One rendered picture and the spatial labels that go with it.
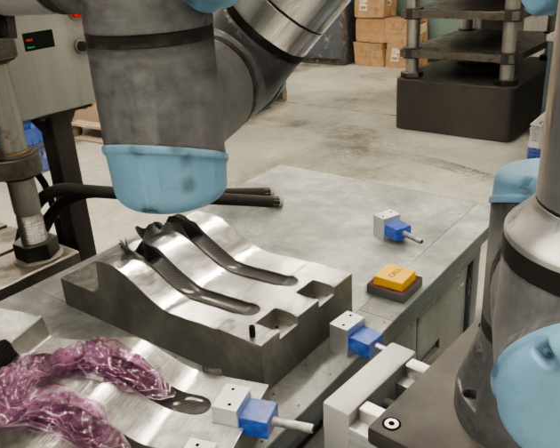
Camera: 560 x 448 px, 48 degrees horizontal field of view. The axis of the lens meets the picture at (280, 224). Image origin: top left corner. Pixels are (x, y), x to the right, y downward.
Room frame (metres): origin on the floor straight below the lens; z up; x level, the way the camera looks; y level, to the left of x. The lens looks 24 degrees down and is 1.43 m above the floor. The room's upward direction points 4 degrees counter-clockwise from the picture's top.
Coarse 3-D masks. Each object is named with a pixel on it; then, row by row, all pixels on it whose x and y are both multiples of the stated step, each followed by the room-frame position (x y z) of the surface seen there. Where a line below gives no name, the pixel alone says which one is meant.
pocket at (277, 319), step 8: (272, 312) 0.87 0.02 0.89; (280, 312) 0.87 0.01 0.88; (288, 312) 0.86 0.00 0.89; (264, 320) 0.86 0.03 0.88; (272, 320) 0.87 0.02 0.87; (280, 320) 0.88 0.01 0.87; (288, 320) 0.87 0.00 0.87; (296, 320) 0.85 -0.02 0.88; (272, 328) 0.86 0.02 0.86; (280, 328) 0.86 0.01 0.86; (288, 328) 0.84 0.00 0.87; (280, 336) 0.82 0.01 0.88
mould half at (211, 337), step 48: (240, 240) 1.12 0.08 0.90; (96, 288) 1.04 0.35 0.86; (144, 288) 0.94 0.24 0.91; (240, 288) 0.96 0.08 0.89; (288, 288) 0.94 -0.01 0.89; (336, 288) 0.94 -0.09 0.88; (144, 336) 0.94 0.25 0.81; (192, 336) 0.87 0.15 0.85; (240, 336) 0.81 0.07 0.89; (288, 336) 0.83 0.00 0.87
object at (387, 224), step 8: (376, 216) 1.30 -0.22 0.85; (384, 216) 1.30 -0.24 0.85; (392, 216) 1.30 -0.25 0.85; (376, 224) 1.30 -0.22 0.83; (384, 224) 1.28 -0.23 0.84; (392, 224) 1.28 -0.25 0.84; (400, 224) 1.28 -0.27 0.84; (408, 224) 1.28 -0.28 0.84; (376, 232) 1.30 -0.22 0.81; (384, 232) 1.28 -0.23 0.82; (392, 232) 1.26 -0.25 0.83; (400, 232) 1.26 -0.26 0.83; (408, 232) 1.27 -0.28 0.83; (384, 240) 1.28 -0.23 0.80; (416, 240) 1.22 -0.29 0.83
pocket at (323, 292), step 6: (312, 282) 0.96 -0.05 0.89; (318, 282) 0.96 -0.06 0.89; (306, 288) 0.95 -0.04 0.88; (312, 288) 0.96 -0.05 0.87; (318, 288) 0.96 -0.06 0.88; (324, 288) 0.95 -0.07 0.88; (330, 288) 0.94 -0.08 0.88; (300, 294) 0.94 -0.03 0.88; (306, 294) 0.95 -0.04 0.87; (312, 294) 0.96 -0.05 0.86; (318, 294) 0.96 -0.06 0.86; (324, 294) 0.95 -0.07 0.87; (330, 294) 0.94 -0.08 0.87; (324, 300) 0.92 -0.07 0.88
